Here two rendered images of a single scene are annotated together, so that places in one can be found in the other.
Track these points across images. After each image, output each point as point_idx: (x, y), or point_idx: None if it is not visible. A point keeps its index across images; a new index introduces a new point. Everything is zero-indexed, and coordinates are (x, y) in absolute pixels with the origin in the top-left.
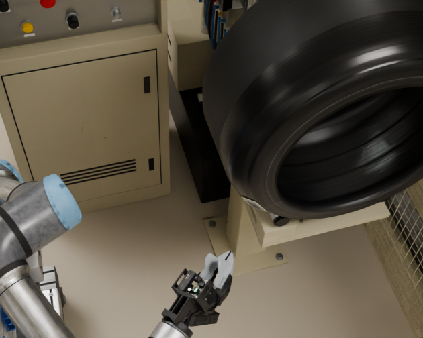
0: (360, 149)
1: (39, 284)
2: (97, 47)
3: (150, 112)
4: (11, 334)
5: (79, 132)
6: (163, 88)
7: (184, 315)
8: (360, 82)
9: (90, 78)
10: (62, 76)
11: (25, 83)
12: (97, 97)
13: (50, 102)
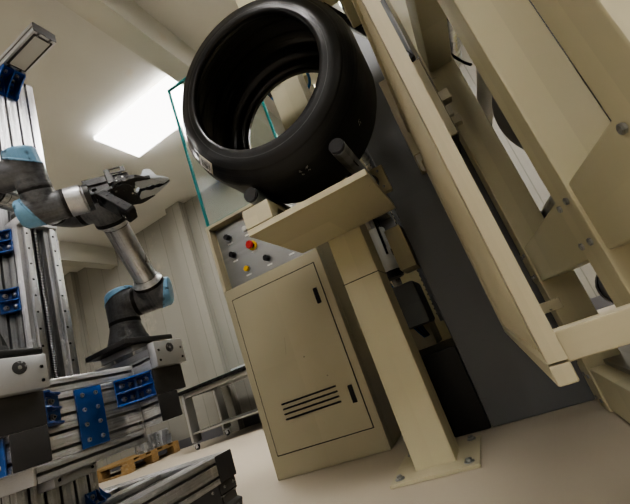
0: None
1: (178, 408)
2: (278, 268)
3: (328, 324)
4: (122, 420)
5: (284, 350)
6: (330, 298)
7: (92, 183)
8: (211, 33)
9: (279, 294)
10: (262, 295)
11: (244, 304)
12: (287, 312)
13: (260, 319)
